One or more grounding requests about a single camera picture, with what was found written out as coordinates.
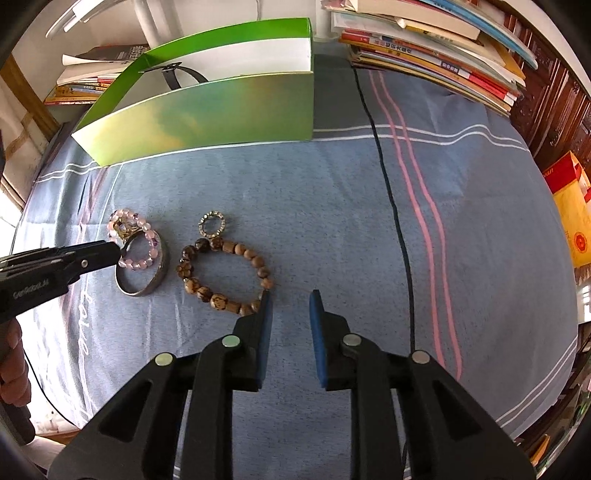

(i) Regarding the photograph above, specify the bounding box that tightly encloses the green cardboard box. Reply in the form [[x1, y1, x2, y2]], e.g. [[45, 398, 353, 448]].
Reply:
[[71, 17, 315, 167]]

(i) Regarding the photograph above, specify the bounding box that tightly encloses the tall stack of books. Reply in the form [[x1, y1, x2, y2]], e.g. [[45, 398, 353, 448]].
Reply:
[[318, 0, 539, 116]]

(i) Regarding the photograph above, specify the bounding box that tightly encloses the black wrist watch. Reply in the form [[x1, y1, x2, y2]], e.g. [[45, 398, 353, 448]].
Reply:
[[144, 60, 208, 90]]

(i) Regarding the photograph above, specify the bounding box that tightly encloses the dark wooden headboard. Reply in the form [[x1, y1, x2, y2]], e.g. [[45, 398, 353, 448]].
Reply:
[[503, 14, 591, 171]]

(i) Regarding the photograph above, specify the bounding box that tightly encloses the yellow and red bag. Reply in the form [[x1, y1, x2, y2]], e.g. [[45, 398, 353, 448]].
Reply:
[[540, 150, 591, 273]]

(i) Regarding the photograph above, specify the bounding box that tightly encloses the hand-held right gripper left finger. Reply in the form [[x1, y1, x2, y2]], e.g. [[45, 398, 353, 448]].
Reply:
[[48, 291, 274, 480]]

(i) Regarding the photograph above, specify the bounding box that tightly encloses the small stack of books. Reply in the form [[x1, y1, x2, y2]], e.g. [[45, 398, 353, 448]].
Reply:
[[44, 44, 151, 106]]

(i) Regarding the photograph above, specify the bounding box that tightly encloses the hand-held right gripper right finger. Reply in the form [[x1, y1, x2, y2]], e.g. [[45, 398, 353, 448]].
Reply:
[[308, 290, 539, 480]]

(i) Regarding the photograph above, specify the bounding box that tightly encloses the brown wooden frame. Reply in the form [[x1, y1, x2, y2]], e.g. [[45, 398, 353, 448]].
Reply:
[[0, 53, 61, 134]]

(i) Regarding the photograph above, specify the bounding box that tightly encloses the rhinestone ring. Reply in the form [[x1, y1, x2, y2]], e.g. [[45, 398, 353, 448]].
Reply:
[[198, 210, 228, 238]]

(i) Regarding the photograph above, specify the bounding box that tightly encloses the white desk shelf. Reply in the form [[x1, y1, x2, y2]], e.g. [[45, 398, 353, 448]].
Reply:
[[45, 0, 342, 47]]

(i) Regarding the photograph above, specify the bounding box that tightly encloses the person's left hand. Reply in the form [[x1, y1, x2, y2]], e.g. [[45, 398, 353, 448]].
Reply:
[[0, 318, 31, 418]]

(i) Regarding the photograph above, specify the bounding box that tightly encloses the brown wooden bead bracelet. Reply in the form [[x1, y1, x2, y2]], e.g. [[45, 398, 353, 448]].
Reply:
[[179, 236, 274, 317]]

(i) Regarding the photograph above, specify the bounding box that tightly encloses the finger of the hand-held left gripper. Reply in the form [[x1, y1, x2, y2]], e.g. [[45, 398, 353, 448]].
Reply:
[[0, 240, 122, 283]]

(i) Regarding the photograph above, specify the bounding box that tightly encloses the silver metal bangle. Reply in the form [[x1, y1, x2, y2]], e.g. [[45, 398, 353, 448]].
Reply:
[[115, 231, 170, 297]]

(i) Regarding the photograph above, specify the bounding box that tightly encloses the pink bead bracelet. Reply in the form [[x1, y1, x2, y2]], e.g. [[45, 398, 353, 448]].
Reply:
[[107, 209, 163, 271]]

